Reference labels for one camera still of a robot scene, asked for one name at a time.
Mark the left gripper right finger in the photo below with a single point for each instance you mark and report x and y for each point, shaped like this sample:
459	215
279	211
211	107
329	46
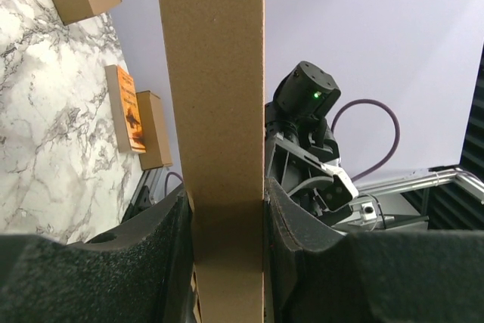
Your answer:
315	274

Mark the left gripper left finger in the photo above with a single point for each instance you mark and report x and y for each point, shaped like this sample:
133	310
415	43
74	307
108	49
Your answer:
139	271

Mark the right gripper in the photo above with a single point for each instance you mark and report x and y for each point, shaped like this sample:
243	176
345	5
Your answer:
297	172

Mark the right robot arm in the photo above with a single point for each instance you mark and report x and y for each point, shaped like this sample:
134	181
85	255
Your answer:
299	108

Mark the cardboard box under book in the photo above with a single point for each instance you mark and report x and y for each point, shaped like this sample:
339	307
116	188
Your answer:
156	137

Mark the orange paperback book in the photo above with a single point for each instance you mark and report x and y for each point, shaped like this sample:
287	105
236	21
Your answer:
125	111

